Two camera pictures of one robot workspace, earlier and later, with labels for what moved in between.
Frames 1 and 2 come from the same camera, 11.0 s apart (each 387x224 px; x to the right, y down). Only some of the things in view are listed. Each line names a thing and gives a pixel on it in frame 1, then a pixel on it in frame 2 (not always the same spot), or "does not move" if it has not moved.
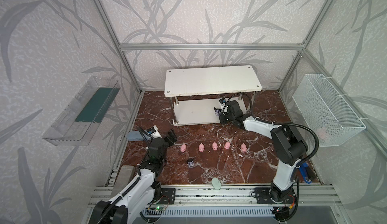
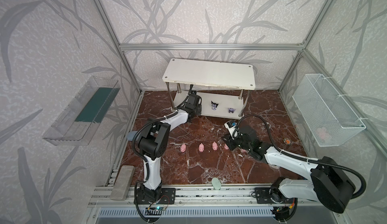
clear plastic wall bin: (79, 121) does not move
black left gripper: (158, 138) to (196, 102)
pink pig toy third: (214, 146) does not move
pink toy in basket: (321, 132) does not move
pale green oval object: (216, 183) does not move
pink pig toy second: (201, 147) does not move
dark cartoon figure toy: (217, 111) to (214, 106)
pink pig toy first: (183, 148) does not move
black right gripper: (223, 112) to (235, 139)
